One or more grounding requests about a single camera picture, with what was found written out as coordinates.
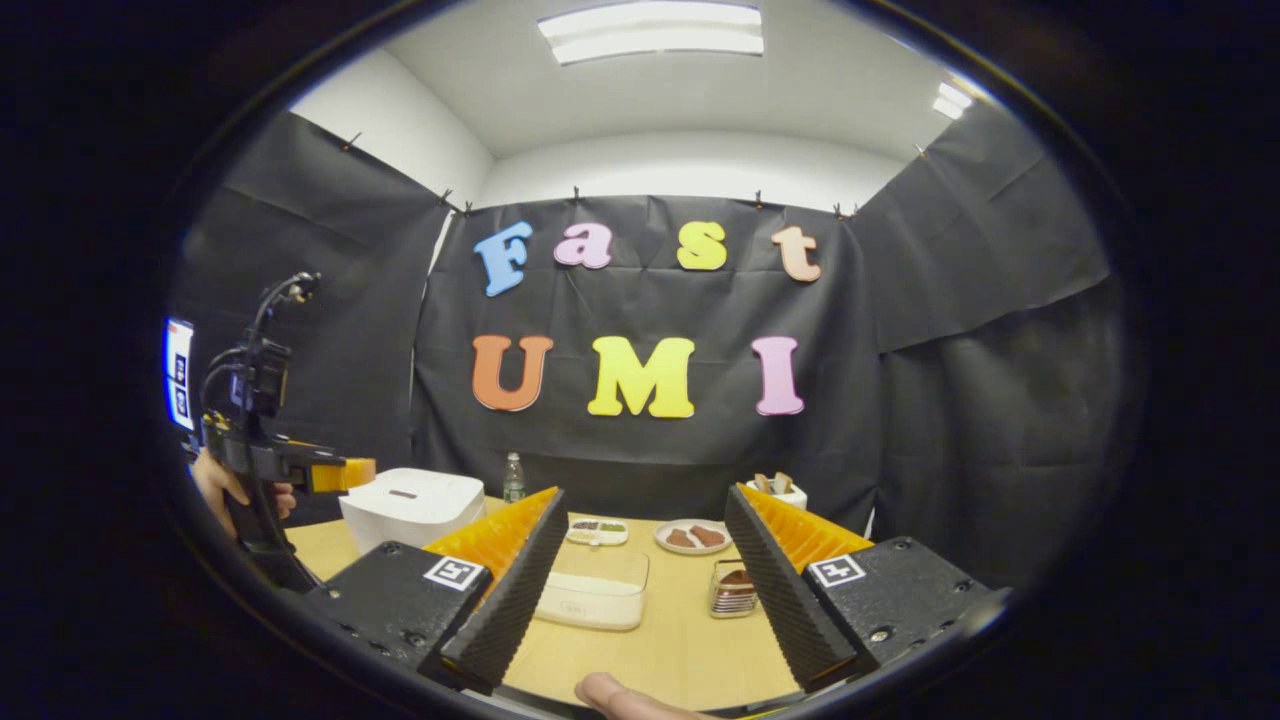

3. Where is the divided white grain tray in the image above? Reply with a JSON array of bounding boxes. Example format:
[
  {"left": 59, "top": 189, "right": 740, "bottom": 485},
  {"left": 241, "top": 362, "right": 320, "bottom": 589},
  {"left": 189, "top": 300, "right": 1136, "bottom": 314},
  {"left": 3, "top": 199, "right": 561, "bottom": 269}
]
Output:
[{"left": 566, "top": 517, "right": 630, "bottom": 547}]

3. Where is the metal wire chopstick holder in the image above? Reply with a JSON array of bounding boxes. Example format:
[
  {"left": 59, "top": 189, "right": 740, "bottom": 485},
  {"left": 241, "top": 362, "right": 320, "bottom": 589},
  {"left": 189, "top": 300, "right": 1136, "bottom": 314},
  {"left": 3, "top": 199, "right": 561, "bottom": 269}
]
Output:
[{"left": 709, "top": 558, "right": 761, "bottom": 620}]

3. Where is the computer monitor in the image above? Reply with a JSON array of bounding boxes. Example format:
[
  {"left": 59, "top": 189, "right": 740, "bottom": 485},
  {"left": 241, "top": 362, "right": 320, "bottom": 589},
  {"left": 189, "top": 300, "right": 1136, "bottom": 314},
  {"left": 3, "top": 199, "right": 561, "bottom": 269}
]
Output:
[{"left": 163, "top": 318, "right": 197, "bottom": 433}]

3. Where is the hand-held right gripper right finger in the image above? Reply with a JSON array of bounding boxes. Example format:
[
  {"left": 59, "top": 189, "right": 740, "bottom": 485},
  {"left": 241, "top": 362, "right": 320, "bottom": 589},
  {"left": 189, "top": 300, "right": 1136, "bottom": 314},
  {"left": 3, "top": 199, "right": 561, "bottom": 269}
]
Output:
[{"left": 724, "top": 480, "right": 1011, "bottom": 694}]

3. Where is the white round plate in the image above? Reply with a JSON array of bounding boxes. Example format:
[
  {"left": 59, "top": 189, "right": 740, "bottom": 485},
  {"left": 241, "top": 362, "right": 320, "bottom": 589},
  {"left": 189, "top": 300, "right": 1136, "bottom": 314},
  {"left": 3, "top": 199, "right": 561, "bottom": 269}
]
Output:
[{"left": 654, "top": 518, "right": 733, "bottom": 556}]

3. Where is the large ceiling light panel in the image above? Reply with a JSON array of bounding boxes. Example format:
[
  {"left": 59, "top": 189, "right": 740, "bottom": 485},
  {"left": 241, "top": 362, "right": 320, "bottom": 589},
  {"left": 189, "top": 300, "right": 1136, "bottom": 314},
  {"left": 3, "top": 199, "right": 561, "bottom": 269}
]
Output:
[{"left": 537, "top": 0, "right": 766, "bottom": 67}]

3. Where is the white toaster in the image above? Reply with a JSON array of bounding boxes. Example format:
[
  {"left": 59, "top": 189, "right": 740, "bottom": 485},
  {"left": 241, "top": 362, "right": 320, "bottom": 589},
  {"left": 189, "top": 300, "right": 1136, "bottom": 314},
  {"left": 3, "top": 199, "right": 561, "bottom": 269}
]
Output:
[{"left": 745, "top": 472, "right": 809, "bottom": 511}]

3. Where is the clear rice container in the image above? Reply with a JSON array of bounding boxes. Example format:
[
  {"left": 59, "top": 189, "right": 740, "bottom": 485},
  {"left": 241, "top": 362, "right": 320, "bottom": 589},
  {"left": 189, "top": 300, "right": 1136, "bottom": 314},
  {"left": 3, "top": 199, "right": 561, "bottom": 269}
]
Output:
[{"left": 533, "top": 547, "right": 651, "bottom": 632}]

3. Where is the white rice cooker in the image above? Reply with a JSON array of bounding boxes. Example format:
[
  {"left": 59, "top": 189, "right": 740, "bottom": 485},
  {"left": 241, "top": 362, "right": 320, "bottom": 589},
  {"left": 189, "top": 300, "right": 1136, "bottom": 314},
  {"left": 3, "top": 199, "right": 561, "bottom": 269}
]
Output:
[{"left": 339, "top": 468, "right": 487, "bottom": 557}]

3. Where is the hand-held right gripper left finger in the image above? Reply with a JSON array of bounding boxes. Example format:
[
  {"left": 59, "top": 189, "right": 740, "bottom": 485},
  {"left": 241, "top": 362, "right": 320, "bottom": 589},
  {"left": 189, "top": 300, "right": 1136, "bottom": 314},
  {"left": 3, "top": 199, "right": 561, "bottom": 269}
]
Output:
[{"left": 300, "top": 487, "right": 567, "bottom": 698}]

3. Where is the black backdrop cloth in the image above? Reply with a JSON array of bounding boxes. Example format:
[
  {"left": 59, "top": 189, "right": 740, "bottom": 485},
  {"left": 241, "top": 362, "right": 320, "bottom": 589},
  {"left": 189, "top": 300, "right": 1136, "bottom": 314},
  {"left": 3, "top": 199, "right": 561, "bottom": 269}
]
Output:
[{"left": 165, "top": 100, "right": 1126, "bottom": 591}]

